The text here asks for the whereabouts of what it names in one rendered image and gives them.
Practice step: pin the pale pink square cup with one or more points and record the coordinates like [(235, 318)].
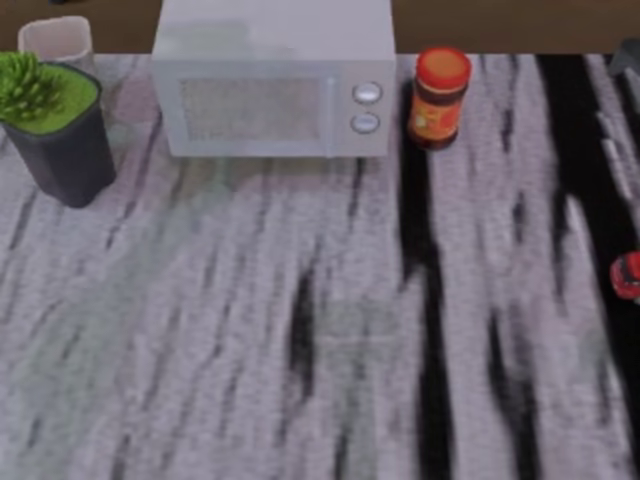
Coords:
[(57, 40)]

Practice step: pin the red toy car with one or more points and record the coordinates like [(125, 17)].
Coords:
[(627, 276)]

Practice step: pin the dark gray block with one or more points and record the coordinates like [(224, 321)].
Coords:
[(627, 57)]

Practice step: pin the green plant in dark pot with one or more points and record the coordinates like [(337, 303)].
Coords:
[(59, 135)]

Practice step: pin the white microwave oven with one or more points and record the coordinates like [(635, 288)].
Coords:
[(274, 75)]

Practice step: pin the red-lidded sauce jar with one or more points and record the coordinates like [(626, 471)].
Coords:
[(437, 105)]

